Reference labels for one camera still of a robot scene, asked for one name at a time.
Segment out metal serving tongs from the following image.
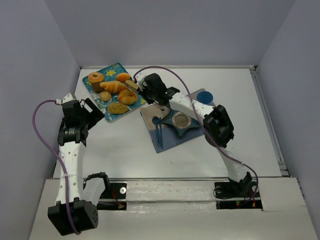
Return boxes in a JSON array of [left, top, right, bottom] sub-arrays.
[[133, 86, 166, 112]]

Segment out brown-crust bread slice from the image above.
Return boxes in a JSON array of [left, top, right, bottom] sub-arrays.
[[124, 80, 139, 91]]

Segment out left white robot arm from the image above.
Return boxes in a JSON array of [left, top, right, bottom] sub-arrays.
[[47, 93, 109, 236]]

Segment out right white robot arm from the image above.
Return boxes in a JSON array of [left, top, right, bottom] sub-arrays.
[[134, 73, 252, 197]]

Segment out oval tan bread slice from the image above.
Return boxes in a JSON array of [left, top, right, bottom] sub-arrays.
[[107, 102, 129, 115]]

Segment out small round tan bun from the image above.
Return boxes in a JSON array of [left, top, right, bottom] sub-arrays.
[[99, 91, 112, 102]]

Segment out brown chocolate muffin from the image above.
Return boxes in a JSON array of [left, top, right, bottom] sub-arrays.
[[91, 82, 104, 93]]

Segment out golden croissant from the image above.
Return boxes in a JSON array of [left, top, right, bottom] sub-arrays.
[[99, 80, 127, 94]]

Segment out orange striped twisted roll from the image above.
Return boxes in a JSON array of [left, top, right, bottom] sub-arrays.
[[117, 89, 138, 105]]

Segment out blue plastic fork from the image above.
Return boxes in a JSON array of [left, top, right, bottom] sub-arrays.
[[158, 117, 163, 149]]

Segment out round orange bun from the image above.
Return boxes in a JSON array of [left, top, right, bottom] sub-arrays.
[[115, 72, 131, 83]]

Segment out blue star-shaped plate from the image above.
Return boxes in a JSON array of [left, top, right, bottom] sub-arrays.
[[161, 110, 201, 138]]

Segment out blue beige cloth placemat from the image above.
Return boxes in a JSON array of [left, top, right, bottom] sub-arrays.
[[140, 93, 204, 153]]

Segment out blue plastic cup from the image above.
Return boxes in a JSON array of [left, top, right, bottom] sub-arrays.
[[196, 90, 214, 105]]

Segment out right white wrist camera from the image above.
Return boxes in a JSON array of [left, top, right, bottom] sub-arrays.
[[137, 77, 148, 92]]

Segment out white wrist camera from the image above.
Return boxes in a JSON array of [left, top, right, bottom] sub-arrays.
[[137, 77, 148, 92], [55, 92, 77, 106]]

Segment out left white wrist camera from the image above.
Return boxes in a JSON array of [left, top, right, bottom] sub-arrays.
[[55, 92, 77, 106]]

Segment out orange ring donut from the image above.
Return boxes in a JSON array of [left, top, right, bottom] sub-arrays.
[[87, 72, 105, 83]]

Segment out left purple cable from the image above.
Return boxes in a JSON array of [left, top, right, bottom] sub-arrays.
[[32, 99, 82, 236]]

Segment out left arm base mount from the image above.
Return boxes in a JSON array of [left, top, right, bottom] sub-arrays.
[[83, 172, 127, 211]]

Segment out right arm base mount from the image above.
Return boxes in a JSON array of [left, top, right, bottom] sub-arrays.
[[212, 172, 263, 210]]

